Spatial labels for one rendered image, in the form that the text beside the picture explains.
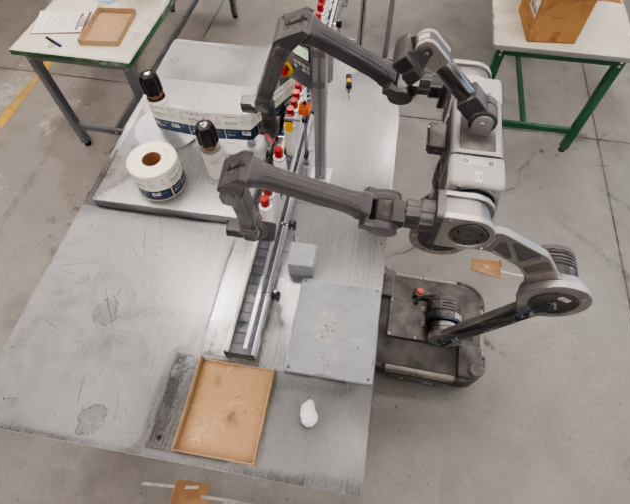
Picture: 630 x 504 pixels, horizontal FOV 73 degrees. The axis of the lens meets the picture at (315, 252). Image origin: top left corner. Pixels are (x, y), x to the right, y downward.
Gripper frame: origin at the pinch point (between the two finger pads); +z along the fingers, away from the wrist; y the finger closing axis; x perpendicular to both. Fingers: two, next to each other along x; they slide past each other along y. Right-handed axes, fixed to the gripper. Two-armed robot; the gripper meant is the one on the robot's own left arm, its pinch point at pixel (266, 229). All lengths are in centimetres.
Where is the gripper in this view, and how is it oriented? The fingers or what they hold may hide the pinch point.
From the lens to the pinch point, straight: 166.2
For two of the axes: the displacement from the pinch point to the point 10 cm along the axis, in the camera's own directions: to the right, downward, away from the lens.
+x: -1.3, 9.8, 1.3
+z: 1.0, -1.2, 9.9
